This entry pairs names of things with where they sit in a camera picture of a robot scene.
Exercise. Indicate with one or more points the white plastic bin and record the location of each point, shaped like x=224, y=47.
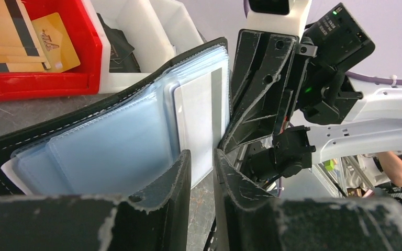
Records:
x=177, y=25
x=142, y=29

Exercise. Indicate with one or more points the black wallet in bin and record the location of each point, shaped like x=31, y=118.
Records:
x=122, y=58

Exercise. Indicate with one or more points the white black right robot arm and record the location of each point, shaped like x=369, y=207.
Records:
x=345, y=113

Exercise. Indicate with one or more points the stack of gold credit cards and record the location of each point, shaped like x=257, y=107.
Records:
x=39, y=45

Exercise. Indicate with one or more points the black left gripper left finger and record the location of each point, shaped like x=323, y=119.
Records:
x=154, y=218

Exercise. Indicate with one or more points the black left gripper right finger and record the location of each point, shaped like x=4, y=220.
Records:
x=249, y=218

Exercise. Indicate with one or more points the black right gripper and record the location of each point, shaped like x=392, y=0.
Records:
x=266, y=80

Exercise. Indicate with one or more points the red plastic bin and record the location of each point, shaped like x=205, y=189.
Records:
x=81, y=80

